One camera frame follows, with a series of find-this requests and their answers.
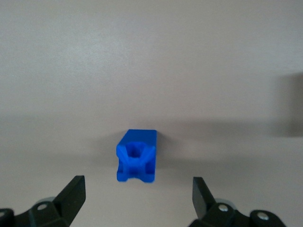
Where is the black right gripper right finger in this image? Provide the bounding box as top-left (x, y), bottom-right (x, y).
top-left (189, 176), bottom-right (286, 227)

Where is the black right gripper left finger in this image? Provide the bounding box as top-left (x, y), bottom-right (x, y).
top-left (0, 175), bottom-right (86, 227)

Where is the blue plastic part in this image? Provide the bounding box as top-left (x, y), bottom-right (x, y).
top-left (116, 129), bottom-right (158, 183)

